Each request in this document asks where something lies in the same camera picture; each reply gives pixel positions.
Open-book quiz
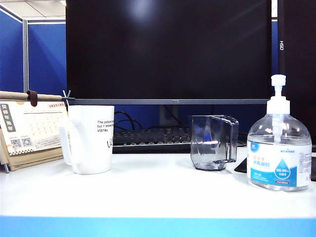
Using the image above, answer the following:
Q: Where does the wooden rod with brown strap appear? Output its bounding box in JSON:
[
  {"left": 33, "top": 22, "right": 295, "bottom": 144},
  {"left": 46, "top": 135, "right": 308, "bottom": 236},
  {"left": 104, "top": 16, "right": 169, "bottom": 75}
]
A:
[{"left": 0, "top": 90, "right": 76, "bottom": 107}]

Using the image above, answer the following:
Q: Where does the clear hand sanitizer pump bottle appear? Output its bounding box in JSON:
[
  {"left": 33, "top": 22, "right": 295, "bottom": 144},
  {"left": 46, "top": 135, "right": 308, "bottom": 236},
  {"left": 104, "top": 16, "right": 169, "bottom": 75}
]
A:
[{"left": 246, "top": 74, "right": 313, "bottom": 193}]

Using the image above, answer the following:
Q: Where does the grey partition frame post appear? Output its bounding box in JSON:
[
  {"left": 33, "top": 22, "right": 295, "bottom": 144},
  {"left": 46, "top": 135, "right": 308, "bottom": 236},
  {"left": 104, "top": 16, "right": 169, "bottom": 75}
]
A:
[{"left": 22, "top": 18, "right": 29, "bottom": 93}]

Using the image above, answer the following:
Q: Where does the white ceramic mug with text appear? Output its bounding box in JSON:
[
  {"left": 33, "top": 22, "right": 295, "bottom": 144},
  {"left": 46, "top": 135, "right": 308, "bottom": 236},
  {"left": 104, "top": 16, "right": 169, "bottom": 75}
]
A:
[{"left": 59, "top": 105, "right": 116, "bottom": 175}]

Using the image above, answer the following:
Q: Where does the black computer keyboard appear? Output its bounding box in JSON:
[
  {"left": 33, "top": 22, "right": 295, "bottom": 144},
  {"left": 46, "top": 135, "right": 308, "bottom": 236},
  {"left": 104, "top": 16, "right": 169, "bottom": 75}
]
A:
[{"left": 112, "top": 127, "right": 192, "bottom": 154}]

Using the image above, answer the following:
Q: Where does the black mouse pad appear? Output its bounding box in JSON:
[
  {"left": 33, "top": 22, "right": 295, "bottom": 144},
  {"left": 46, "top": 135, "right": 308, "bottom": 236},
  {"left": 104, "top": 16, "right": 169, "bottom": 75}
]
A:
[{"left": 234, "top": 157, "right": 316, "bottom": 182}]

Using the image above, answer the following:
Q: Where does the grey monitor stand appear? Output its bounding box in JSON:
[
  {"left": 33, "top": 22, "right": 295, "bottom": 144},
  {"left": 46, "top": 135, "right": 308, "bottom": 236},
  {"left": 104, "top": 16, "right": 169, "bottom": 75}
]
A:
[{"left": 159, "top": 105, "right": 181, "bottom": 128}]

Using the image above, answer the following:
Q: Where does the black HSD monitor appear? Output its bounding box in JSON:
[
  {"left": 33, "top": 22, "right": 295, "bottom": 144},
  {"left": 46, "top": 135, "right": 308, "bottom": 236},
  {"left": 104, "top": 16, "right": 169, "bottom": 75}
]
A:
[{"left": 277, "top": 0, "right": 316, "bottom": 147}]

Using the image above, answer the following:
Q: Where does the beige desk calendar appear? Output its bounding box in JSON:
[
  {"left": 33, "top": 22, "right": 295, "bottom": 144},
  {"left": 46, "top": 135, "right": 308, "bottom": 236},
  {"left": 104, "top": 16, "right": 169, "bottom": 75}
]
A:
[{"left": 0, "top": 97, "right": 70, "bottom": 172}]

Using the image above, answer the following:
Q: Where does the large black computer monitor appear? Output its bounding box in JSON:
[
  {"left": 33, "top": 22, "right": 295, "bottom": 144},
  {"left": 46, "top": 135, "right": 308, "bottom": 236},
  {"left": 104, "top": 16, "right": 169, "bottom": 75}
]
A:
[{"left": 65, "top": 0, "right": 273, "bottom": 106}]

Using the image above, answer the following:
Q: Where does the blue plastic crate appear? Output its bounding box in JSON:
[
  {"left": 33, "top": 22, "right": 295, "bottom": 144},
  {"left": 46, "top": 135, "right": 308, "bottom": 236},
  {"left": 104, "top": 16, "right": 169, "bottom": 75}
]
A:
[{"left": 0, "top": 216, "right": 316, "bottom": 237}]

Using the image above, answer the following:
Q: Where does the black cable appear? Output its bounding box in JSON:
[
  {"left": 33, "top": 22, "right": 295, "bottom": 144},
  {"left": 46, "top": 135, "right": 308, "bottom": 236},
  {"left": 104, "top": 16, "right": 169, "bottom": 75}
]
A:
[{"left": 114, "top": 110, "right": 144, "bottom": 131}]

